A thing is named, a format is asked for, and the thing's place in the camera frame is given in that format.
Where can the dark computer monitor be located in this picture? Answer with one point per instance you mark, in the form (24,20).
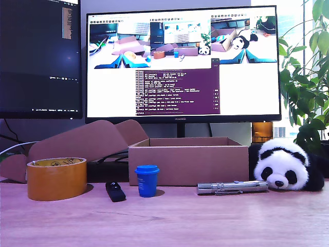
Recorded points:
(38,64)

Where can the silver metal flashlight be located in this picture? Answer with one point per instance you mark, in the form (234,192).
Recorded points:
(231,187)

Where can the bright Huawei computer monitor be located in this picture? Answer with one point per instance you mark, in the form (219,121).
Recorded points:
(244,90)

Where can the black flat stand base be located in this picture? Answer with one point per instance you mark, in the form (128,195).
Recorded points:
(108,172)

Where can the small black remote stick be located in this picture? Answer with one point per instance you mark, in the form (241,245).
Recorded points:
(115,191)

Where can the leaning cardboard mailer box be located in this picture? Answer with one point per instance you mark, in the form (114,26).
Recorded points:
(77,144)

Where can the black plant pot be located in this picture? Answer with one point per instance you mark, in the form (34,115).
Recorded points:
(322,164)

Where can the orange-brown tape roll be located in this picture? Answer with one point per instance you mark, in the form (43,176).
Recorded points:
(56,181)

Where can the open square cardboard box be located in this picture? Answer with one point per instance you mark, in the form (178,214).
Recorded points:
(187,164)

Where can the panda plush toy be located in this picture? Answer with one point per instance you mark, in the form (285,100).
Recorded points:
(280,164)

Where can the small blue lidded cup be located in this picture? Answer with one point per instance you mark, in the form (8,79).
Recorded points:
(147,181)

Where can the green leafy houseplant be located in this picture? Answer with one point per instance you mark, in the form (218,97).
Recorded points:
(308,131)

